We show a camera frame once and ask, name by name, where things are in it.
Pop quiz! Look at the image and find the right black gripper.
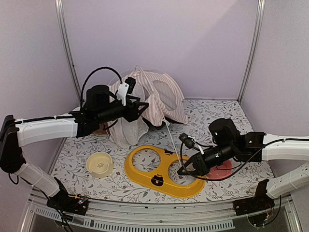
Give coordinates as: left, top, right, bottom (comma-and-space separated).
177, 142, 235, 176

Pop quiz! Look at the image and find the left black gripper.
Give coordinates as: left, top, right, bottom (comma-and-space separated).
97, 96, 150, 125

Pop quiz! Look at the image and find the white tent pole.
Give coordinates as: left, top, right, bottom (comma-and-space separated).
135, 65, 191, 190

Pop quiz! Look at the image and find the pink striped pet tent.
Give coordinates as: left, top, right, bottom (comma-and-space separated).
109, 69, 188, 148

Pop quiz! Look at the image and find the brown checkered mat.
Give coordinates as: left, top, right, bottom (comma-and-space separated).
93, 123, 110, 136

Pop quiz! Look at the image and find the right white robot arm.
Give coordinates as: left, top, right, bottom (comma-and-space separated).
177, 118, 309, 211

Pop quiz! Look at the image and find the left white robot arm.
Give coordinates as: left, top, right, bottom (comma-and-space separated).
0, 77, 149, 210

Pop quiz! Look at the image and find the pink pet bowl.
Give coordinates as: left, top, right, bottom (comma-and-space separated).
207, 160, 232, 180

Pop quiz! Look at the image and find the cream pet bowl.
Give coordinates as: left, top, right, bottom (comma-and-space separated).
86, 152, 114, 178

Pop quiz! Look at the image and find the yellow double bowl holder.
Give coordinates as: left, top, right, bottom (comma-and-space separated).
124, 145, 205, 199

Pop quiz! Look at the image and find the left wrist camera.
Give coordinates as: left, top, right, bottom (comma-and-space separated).
116, 77, 136, 106

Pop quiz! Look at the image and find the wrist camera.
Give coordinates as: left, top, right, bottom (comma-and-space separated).
179, 133, 205, 155
116, 77, 136, 106

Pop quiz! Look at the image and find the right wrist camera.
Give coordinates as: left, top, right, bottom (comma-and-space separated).
179, 133, 205, 155

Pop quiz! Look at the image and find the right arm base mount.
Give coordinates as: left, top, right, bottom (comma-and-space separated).
233, 179, 275, 216

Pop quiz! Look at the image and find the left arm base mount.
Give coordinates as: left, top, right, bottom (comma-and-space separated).
46, 178, 89, 216

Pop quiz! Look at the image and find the left aluminium frame post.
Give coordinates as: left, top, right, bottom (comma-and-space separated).
55, 0, 81, 101

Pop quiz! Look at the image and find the aluminium frame post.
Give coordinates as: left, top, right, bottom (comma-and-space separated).
237, 0, 266, 105
55, 0, 81, 101

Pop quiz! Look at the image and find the front aluminium rail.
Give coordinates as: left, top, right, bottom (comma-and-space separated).
21, 189, 303, 232

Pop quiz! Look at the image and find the right aluminium frame post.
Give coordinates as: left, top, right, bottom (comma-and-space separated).
237, 0, 266, 105

